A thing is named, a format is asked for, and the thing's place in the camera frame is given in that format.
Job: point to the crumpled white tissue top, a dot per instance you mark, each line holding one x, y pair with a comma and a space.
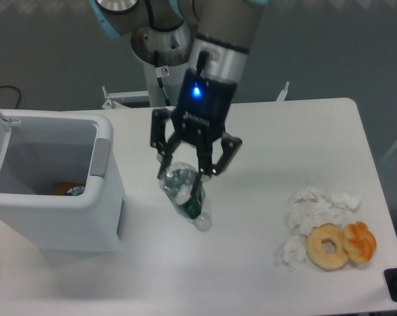
343, 200

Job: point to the plain ring donut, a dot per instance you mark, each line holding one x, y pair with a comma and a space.
324, 246

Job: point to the orange glazed twisted pastry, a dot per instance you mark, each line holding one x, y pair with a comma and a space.
359, 242

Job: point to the white trash can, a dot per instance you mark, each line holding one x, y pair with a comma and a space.
41, 149

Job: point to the crumpled white tissue bottom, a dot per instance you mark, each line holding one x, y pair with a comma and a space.
294, 253

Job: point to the crushed clear plastic bottle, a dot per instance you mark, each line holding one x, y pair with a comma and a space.
177, 183

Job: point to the crumpled white tissue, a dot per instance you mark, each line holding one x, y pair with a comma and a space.
304, 220
343, 200
294, 253

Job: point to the crumpled white tissue middle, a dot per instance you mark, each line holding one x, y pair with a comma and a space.
304, 220

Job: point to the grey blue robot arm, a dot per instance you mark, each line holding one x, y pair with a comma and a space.
233, 21

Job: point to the crumpled foil trash in bin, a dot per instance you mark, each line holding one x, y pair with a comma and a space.
75, 191

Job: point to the orange trash in bin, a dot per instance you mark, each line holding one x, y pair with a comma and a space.
62, 188

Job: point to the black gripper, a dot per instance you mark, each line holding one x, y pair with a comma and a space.
203, 108

